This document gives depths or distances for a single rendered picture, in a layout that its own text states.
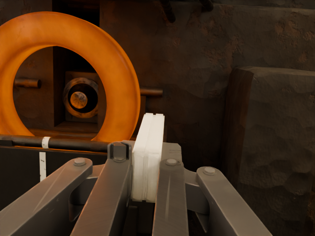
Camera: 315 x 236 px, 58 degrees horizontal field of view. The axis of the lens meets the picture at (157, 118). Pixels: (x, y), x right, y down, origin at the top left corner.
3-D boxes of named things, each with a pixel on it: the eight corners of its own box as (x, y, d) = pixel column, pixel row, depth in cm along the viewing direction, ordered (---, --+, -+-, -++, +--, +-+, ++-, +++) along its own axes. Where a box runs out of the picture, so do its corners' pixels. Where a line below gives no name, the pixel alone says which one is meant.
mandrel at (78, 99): (94, 96, 56) (95, 74, 55) (116, 98, 56) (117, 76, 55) (63, 114, 40) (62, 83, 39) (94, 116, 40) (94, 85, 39)
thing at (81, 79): (107, 93, 71) (108, 63, 70) (131, 95, 71) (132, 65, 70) (62, 121, 42) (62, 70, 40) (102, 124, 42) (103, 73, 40)
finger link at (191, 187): (157, 183, 13) (222, 188, 13) (161, 141, 18) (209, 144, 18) (155, 211, 14) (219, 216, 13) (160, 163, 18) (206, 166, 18)
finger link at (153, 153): (146, 152, 14) (161, 153, 14) (154, 113, 21) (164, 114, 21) (143, 202, 15) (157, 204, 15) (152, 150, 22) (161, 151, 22)
